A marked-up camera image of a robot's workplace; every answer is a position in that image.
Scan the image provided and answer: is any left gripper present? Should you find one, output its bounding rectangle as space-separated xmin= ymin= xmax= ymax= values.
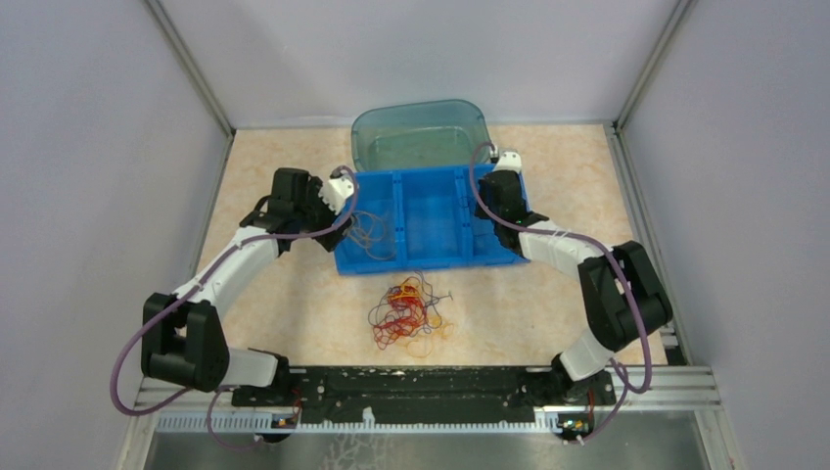
xmin=294 ymin=176 xmax=355 ymax=251

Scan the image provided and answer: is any grey beige cable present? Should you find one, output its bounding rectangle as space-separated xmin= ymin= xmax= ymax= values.
xmin=344 ymin=211 xmax=398 ymax=262

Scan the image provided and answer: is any coloured cable pile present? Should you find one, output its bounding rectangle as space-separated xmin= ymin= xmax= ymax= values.
xmin=368 ymin=270 xmax=457 ymax=361

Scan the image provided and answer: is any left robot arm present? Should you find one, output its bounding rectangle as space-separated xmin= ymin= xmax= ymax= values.
xmin=139 ymin=166 xmax=359 ymax=405

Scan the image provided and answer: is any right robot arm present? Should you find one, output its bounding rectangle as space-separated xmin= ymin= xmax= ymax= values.
xmin=469 ymin=169 xmax=673 ymax=403

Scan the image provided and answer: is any teal translucent plastic tub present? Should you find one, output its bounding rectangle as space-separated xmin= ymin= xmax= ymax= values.
xmin=350 ymin=99 xmax=490 ymax=171

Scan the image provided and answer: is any blue three-compartment bin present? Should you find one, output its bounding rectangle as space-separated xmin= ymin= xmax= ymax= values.
xmin=335 ymin=165 xmax=527 ymax=276

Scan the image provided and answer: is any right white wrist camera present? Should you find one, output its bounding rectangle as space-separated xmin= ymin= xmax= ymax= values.
xmin=490 ymin=149 xmax=523 ymax=174

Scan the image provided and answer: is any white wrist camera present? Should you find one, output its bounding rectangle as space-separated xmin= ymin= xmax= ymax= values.
xmin=490 ymin=149 xmax=523 ymax=174
xmin=319 ymin=168 xmax=355 ymax=215

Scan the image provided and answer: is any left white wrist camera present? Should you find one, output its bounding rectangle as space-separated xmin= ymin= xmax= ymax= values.
xmin=319 ymin=168 xmax=355 ymax=215

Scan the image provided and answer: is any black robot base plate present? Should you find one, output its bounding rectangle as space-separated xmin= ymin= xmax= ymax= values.
xmin=232 ymin=366 xmax=617 ymax=425

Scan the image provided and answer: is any white slotted cable duct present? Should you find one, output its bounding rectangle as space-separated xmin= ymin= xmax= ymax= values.
xmin=156 ymin=411 xmax=563 ymax=435

